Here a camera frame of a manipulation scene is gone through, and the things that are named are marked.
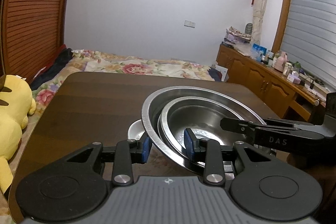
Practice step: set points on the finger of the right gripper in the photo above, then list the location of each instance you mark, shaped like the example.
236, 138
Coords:
239, 126

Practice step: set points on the pink thermos bottle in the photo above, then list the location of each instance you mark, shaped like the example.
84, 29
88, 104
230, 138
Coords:
280, 62

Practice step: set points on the floral plate back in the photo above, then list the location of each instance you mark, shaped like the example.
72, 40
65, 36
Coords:
135, 130

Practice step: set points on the white wall switch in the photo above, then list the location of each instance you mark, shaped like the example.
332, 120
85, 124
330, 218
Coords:
189, 24

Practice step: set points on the white paper bag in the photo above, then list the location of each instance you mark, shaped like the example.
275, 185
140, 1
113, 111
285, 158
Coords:
223, 71

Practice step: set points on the blue picture box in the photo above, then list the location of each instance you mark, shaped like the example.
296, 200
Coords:
257, 52

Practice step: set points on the wooden sideboard cabinet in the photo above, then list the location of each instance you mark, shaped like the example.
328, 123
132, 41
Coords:
289, 101

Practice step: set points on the yellow Pikachu plush toy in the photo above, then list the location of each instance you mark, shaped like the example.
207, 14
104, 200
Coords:
17, 104

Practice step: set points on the grey window blind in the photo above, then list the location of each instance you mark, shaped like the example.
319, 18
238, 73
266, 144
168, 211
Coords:
309, 37

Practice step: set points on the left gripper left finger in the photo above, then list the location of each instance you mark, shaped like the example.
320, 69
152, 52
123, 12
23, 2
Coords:
124, 155

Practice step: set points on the large steel bowl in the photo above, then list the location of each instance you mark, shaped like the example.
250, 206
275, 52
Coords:
153, 105

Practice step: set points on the stack of folded fabrics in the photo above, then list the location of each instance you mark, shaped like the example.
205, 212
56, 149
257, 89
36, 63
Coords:
234, 36

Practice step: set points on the floral bed blanket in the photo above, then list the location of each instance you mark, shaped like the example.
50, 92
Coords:
95, 61

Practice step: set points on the wooden louvered wardrobe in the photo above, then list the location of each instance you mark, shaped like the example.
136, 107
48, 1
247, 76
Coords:
32, 34

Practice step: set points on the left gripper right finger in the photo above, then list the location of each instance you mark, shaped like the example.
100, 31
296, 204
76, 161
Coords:
211, 153

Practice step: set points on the dark clothes on bed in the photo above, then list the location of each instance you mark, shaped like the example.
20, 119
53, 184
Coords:
57, 63

